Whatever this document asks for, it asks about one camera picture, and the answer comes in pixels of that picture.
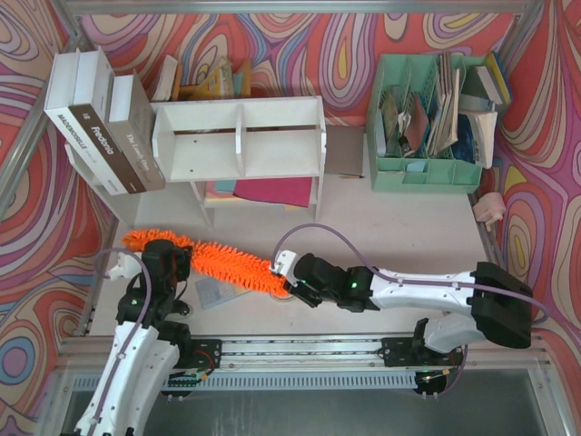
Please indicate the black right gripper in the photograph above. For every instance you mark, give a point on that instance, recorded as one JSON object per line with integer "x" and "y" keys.
{"x": 299, "y": 288}

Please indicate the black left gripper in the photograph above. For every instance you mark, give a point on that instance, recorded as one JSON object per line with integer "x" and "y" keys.
{"x": 162, "y": 253}

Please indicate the orange chenille duster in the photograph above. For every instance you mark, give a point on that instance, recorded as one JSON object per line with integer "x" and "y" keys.
{"x": 221, "y": 262}

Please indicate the blue beige scientific calculator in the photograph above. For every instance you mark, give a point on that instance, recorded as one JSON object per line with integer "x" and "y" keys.
{"x": 212, "y": 293}

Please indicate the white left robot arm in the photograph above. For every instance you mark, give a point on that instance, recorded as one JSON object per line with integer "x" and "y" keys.
{"x": 147, "y": 345}

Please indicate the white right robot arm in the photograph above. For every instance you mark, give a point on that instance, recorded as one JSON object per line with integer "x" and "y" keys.
{"x": 487, "y": 304}

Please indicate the white wooden bookshelf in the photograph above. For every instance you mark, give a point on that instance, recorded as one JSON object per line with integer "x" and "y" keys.
{"x": 248, "y": 139}

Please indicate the white masking tape roll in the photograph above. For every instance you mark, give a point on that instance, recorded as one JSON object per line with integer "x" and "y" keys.
{"x": 286, "y": 298}

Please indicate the coloured paper sheet stack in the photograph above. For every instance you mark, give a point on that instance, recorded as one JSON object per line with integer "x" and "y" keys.
{"x": 294, "y": 191}

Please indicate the grey brown notebook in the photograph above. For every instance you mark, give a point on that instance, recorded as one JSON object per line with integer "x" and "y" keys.
{"x": 344, "y": 150}

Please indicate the grey Lonely One book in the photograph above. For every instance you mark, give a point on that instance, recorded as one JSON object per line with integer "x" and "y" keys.
{"x": 130, "y": 122}

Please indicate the mint green desk organizer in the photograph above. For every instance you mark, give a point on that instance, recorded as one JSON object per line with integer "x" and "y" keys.
{"x": 436, "y": 173}

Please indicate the brown Fredonia book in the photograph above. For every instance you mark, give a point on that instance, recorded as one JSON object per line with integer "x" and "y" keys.
{"x": 91, "y": 107}

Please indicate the pink piggy figurine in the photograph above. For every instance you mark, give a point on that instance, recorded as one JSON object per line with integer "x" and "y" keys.
{"x": 489, "y": 209}

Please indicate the leaning books behind shelf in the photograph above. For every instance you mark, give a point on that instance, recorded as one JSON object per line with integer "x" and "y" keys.
{"x": 220, "y": 83}

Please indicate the magazines in green organizer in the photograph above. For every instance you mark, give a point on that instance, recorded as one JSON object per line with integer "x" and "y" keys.
{"x": 413, "y": 95}

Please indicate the white Mademoiselle book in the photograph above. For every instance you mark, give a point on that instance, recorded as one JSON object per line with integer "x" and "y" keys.
{"x": 58, "y": 106}

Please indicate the blue white books at organizer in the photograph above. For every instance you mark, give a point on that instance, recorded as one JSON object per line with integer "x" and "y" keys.
{"x": 484, "y": 95}

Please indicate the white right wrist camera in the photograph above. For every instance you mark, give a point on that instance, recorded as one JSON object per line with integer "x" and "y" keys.
{"x": 284, "y": 262}

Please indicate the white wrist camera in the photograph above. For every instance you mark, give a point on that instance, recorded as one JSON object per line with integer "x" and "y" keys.
{"x": 127, "y": 266}
{"x": 284, "y": 262}

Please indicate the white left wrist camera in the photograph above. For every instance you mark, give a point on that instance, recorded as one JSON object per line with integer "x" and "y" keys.
{"x": 127, "y": 266}

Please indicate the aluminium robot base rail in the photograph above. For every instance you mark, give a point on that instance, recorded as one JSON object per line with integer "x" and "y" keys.
{"x": 325, "y": 362}

